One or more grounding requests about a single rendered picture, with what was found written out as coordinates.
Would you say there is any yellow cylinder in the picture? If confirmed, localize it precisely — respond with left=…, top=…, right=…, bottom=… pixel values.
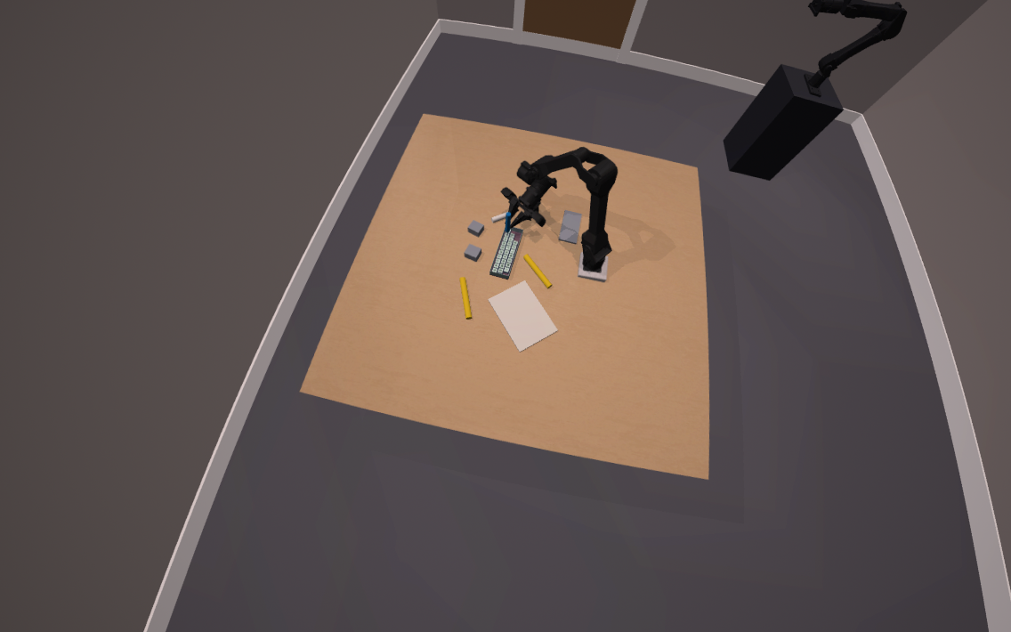
left=459, top=277, right=472, bottom=320

